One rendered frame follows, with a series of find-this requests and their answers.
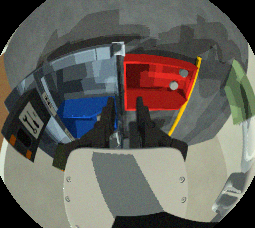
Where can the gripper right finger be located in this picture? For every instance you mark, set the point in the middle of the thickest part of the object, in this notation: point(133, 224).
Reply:
point(151, 135)

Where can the white round disc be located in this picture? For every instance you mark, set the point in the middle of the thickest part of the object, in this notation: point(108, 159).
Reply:
point(173, 85)

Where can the red bin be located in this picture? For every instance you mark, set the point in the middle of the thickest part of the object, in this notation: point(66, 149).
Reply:
point(146, 78)

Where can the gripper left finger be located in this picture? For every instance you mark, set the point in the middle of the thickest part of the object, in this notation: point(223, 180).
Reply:
point(99, 135)

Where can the grey open bin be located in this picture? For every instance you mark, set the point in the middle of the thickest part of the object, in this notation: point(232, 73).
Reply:
point(115, 141)

